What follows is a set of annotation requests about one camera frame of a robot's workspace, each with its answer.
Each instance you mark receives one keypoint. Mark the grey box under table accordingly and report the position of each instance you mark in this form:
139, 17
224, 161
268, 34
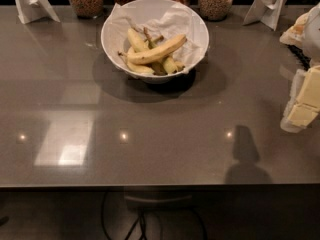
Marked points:
157, 197

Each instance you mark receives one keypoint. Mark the left white folded stand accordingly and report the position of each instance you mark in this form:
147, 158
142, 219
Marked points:
32, 10

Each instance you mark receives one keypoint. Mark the right glass jar of grains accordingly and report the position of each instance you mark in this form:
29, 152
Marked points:
214, 10

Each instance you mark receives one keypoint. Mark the right white folded stand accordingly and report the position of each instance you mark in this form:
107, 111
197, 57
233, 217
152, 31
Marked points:
266, 11

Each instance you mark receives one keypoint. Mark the greenish banana in middle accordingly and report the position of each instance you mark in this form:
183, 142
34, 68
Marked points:
167, 65

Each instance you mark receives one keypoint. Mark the white bowl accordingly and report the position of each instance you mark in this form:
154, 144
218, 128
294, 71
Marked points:
115, 40

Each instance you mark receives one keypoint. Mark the yellow banana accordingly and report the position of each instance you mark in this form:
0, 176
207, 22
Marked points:
141, 69
136, 41
161, 51

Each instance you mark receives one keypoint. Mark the white paper towel liner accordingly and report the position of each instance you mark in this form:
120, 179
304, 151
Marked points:
173, 20

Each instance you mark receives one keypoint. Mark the white folded stand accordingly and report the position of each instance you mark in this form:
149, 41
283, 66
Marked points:
266, 11
32, 10

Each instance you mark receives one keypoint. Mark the upright yellow banana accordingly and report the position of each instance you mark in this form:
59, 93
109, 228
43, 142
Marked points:
136, 41

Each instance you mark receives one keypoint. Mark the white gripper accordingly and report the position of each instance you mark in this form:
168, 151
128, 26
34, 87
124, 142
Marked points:
313, 34

